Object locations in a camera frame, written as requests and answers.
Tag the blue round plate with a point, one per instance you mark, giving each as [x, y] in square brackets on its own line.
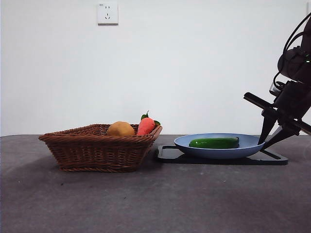
[218, 153]

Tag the orange carrot with green leaves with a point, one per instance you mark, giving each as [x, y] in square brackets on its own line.
[145, 126]

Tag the white wall socket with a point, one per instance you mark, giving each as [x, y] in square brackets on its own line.
[108, 14]

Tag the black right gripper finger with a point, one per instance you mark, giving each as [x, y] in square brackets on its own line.
[281, 133]
[267, 126]

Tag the pale grey camera box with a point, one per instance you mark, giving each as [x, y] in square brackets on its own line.
[275, 88]

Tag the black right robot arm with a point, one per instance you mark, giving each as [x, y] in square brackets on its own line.
[294, 63]

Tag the yellow-brown potato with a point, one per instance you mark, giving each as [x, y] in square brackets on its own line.
[120, 129]

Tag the black flat tray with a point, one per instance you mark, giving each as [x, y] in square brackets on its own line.
[218, 162]

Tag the green pepper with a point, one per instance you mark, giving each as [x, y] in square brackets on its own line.
[211, 143]

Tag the brown wicker basket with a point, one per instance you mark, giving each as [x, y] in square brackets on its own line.
[92, 150]

